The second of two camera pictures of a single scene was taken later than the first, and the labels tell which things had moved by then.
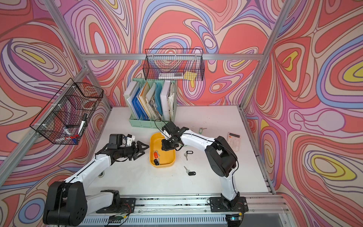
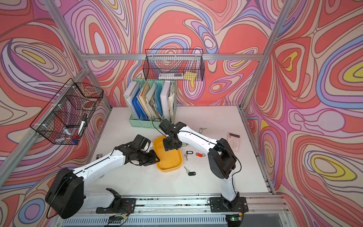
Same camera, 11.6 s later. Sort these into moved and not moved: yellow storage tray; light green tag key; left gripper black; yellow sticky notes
Moved: yellow storage tray; left gripper black
Not moved: light green tag key; yellow sticky notes
